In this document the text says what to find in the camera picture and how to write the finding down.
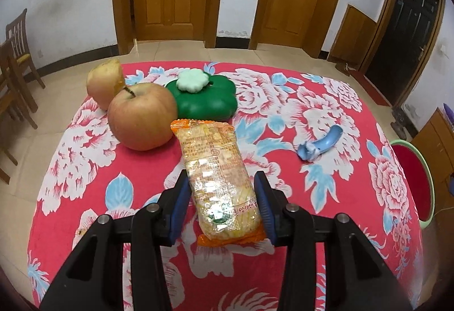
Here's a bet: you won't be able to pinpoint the wooden cabinet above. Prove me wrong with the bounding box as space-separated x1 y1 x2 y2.
411 109 454 199

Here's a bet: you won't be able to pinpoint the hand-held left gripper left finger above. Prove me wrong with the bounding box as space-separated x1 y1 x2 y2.
39 169 192 311

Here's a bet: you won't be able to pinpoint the red basin with green rim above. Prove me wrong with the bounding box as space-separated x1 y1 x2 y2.
390 141 435 229

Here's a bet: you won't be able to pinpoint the light green flower-shaped lid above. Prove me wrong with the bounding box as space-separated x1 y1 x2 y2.
176 70 211 93

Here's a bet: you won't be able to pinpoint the red doormat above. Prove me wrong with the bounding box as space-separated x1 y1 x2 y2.
349 70 391 106

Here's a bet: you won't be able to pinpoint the orange snack packet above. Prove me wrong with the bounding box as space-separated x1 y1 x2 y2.
170 119 267 248

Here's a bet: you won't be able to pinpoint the light blue plastic tool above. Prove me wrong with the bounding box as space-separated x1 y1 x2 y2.
297 127 344 162

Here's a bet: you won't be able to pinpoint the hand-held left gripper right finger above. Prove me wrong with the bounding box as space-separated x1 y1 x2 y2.
253 171 414 311

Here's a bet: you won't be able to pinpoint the red apple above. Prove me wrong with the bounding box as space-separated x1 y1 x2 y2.
107 82 178 151

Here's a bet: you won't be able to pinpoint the dark entrance door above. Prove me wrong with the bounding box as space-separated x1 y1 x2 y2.
358 0 446 109

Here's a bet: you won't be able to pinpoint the yellow pear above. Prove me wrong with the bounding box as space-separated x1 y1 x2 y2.
87 58 125 110

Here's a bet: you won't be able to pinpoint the low wooden wall panel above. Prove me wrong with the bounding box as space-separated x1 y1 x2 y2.
328 4 377 68

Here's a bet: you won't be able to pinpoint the dark shoes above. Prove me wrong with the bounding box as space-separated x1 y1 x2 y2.
390 108 414 140

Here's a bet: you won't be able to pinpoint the green bell pepper toy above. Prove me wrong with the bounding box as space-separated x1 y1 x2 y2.
165 73 237 120

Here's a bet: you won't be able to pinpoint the wooden chair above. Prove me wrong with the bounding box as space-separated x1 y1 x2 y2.
0 38 38 184
5 9 46 90

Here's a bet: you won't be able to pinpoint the red floral tablecloth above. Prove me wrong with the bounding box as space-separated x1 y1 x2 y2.
28 61 424 311

